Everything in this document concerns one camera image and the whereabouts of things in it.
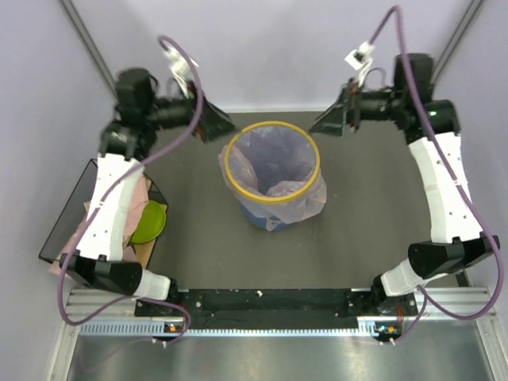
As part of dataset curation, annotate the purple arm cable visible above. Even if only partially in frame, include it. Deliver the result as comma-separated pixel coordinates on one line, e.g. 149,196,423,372
57,35,207,344
367,5,502,343

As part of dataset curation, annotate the yellow bin rim ring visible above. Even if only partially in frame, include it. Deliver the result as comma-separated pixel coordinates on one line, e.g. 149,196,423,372
223,121,321,205

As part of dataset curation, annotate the green plate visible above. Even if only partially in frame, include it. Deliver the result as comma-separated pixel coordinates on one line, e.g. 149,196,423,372
131,200,167,244

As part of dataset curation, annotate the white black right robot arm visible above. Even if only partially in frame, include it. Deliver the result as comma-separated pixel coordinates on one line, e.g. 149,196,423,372
310,50,493,314

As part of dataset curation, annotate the aluminium frame rail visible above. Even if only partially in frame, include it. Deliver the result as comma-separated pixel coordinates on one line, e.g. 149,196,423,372
47,287,501,381

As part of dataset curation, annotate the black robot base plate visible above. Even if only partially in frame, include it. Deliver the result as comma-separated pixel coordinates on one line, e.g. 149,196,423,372
134,287,422,329

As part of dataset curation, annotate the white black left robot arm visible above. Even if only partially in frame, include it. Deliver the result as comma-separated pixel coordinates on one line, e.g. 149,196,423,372
60,67,235,315

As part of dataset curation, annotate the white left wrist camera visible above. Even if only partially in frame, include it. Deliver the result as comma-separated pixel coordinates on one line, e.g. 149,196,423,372
163,45,194,98

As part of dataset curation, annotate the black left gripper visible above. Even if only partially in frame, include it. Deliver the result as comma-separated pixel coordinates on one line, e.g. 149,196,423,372
144,79,241,143

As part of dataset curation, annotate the black wire frame shelf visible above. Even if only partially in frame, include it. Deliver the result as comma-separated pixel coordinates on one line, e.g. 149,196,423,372
39,159,167,266

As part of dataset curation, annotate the blue trash bin yellow rim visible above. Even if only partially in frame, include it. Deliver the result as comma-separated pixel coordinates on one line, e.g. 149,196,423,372
239,126,318,233

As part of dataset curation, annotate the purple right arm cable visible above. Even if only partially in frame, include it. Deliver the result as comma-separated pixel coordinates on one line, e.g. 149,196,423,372
367,5,502,343

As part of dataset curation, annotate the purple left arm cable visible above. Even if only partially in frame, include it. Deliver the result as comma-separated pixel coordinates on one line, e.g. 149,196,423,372
57,35,207,344

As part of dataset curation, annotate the pink plastic trash bag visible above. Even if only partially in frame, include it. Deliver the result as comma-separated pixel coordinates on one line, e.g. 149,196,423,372
48,175,152,275
217,125,329,232

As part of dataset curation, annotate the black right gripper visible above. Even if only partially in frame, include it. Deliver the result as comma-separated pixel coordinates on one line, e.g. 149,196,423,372
307,78,404,139

